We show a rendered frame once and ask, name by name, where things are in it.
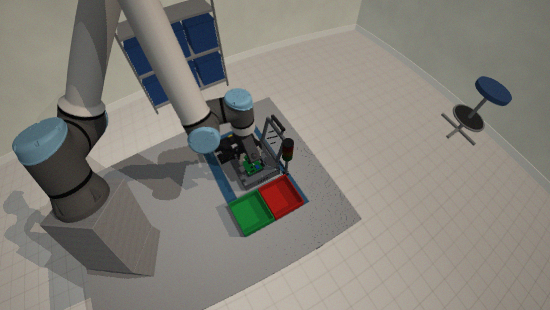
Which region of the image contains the red bin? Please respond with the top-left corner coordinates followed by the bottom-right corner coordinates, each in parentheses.
top-left (258, 174), bottom-right (304, 220)

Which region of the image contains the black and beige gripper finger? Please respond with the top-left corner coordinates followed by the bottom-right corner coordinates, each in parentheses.
top-left (256, 140), bottom-right (262, 156)
top-left (236, 148), bottom-right (245, 166)

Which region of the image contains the green bin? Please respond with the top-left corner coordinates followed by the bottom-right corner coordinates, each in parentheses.
top-left (229, 189), bottom-right (275, 237)

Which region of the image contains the green circuit board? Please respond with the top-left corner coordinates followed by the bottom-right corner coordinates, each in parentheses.
top-left (243, 154), bottom-right (263, 175)

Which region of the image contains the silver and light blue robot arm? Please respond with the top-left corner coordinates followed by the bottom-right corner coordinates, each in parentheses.
top-left (12, 0), bottom-right (261, 223)

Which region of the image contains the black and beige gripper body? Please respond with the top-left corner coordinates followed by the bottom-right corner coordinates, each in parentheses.
top-left (233, 133), bottom-right (257, 153)

